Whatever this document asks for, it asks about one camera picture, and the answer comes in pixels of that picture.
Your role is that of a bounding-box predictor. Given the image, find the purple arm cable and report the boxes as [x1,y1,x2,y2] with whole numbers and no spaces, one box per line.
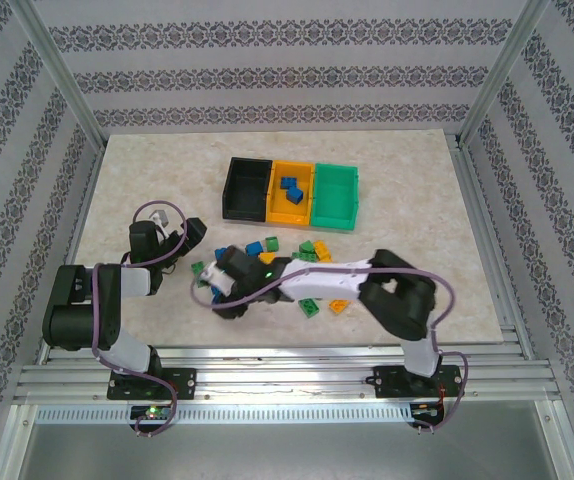
[189,267,470,436]
[91,199,189,440]

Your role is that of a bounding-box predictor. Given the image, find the aluminium left side rail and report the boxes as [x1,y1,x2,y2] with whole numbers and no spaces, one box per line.
[36,144,106,361]

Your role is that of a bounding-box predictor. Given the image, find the slotted grey cable duct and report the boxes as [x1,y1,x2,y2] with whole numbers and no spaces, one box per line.
[34,403,413,424]

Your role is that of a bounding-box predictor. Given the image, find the aluminium corner post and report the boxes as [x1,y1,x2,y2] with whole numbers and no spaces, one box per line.
[455,0,554,147]
[9,0,108,149]

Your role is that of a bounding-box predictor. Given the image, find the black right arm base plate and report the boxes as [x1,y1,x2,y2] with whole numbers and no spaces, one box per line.
[374,364,461,400]

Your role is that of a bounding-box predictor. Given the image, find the green plastic bin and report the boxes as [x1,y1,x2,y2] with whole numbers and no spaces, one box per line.
[309,162,360,233]

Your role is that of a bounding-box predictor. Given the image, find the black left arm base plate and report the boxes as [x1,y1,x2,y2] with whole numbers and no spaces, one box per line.
[106,367,198,401]

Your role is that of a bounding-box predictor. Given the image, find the aluminium right corner post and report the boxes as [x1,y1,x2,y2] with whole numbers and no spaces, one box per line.
[455,0,554,147]

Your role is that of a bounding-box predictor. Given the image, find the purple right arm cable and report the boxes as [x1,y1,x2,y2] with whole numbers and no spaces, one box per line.
[189,267,470,436]

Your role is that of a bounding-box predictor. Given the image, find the aluminium rail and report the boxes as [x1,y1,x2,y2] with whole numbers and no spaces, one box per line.
[36,144,106,361]
[447,133,536,351]

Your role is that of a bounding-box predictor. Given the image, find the aluminium left corner post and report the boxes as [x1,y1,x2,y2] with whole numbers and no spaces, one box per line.
[9,0,108,149]

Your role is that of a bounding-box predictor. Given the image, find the aluminium front frame rails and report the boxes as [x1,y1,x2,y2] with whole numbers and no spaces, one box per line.
[14,343,563,404]

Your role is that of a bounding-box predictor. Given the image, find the left circuit board green light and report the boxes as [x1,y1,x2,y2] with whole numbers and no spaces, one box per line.
[131,405,173,420]

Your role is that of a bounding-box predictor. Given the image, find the orange plastic bin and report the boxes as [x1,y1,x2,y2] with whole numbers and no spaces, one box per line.
[265,159,317,229]

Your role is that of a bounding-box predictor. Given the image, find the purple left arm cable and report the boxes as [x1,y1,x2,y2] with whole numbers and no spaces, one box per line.
[91,199,189,440]

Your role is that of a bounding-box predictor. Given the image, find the aluminium right side rail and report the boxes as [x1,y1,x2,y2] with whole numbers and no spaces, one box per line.
[447,133,536,351]

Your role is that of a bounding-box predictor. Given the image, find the black plastic bin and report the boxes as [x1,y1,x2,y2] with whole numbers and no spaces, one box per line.
[221,156,274,222]

